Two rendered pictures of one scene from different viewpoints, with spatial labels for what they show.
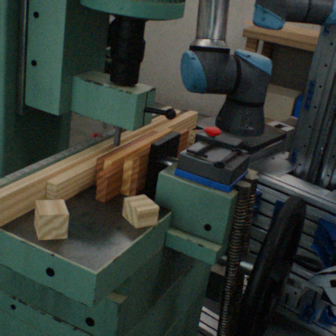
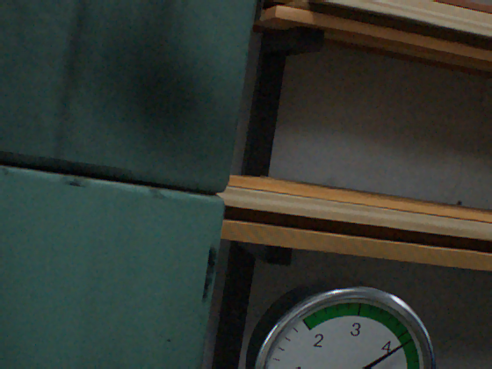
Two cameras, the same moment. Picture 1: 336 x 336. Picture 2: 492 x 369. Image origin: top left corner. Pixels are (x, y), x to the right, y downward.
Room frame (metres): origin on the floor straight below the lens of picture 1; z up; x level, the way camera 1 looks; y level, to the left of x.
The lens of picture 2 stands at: (0.86, -0.48, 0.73)
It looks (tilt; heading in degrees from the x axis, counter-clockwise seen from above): 3 degrees down; 58
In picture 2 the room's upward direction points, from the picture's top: 9 degrees clockwise
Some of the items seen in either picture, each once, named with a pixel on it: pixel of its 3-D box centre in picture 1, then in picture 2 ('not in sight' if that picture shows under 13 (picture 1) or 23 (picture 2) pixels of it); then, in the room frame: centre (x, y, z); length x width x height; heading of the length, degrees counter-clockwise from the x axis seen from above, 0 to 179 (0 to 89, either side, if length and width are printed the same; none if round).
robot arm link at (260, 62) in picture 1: (248, 74); not in sight; (1.56, -0.19, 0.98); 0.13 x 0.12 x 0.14; 112
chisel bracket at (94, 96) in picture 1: (112, 103); not in sight; (0.94, 0.12, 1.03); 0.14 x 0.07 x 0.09; 66
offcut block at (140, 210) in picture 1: (140, 210); not in sight; (0.75, 0.03, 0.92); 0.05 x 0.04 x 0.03; 38
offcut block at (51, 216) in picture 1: (51, 219); not in sight; (0.67, 0.16, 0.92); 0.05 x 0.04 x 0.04; 24
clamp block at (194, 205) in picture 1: (206, 194); not in sight; (0.85, -0.07, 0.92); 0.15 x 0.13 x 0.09; 156
